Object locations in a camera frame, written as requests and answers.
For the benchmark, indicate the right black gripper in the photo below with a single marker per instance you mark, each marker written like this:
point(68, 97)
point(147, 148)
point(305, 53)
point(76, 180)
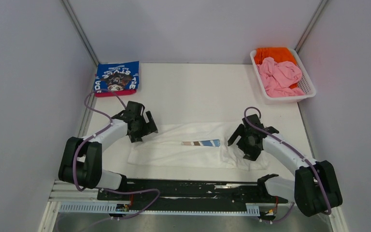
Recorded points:
point(251, 153)

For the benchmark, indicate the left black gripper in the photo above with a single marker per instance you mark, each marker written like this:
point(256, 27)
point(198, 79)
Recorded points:
point(149, 128)

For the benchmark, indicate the white printed t shirt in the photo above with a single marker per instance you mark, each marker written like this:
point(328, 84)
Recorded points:
point(194, 145)

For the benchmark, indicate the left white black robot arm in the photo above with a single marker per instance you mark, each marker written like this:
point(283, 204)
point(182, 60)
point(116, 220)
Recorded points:
point(81, 163)

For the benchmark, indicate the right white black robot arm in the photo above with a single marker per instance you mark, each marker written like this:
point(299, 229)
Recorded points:
point(304, 173)

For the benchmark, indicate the blue folded graphic t shirt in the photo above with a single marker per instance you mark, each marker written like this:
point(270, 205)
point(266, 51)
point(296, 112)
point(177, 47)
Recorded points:
point(121, 78)

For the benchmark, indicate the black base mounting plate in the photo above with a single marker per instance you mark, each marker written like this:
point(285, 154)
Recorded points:
point(191, 195)

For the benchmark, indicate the pink crumpled t shirt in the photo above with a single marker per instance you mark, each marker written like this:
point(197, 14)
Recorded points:
point(280, 79)

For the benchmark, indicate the white plastic basket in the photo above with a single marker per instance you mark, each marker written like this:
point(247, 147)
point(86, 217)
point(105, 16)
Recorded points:
point(305, 83)

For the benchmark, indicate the orange t shirt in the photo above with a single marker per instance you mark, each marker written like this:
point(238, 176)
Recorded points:
point(279, 54)

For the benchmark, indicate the white slotted cable duct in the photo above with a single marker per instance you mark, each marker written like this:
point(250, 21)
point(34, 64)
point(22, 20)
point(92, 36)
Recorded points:
point(115, 208)

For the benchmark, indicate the aluminium frame rail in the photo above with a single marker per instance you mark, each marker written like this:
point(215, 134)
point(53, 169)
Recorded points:
point(64, 192)

